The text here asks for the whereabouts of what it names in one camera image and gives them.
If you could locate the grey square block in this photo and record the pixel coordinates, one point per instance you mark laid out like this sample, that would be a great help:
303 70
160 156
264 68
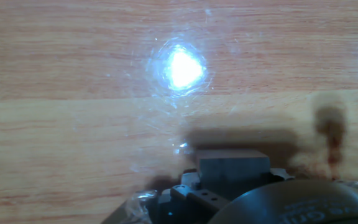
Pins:
233 171

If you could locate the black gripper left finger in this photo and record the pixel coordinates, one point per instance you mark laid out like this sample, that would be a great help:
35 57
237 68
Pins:
194 199

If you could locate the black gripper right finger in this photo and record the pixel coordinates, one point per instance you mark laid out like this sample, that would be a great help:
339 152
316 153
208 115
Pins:
278 175

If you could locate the glossy brown wooden board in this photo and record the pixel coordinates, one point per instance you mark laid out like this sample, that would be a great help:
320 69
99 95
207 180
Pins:
73 109

